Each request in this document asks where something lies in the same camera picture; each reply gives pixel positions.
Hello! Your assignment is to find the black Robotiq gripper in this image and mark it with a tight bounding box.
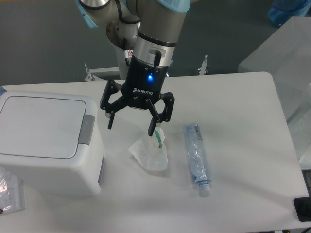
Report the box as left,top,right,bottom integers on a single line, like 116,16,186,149
100,55,175,136

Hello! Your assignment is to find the white push-lid trash can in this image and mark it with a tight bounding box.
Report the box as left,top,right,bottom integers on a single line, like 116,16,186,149
0,91,105,196

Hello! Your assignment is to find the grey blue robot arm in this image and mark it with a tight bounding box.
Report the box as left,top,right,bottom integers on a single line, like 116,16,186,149
76,0,190,136

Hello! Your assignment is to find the crumpled white plastic wrapper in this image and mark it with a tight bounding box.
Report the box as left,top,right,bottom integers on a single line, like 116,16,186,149
128,127,168,171

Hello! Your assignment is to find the crushed clear plastic bottle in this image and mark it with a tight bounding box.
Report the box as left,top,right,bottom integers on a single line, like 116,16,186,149
183,123,212,196

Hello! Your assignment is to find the translucent plastic storage box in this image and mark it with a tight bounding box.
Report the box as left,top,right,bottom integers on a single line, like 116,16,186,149
238,17,311,170

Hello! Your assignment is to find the clear plastic zip bag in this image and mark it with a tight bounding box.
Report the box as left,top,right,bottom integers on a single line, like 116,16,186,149
0,167,25,216

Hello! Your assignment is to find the black device at table edge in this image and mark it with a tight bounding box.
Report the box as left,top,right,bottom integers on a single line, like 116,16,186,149
293,197,311,222

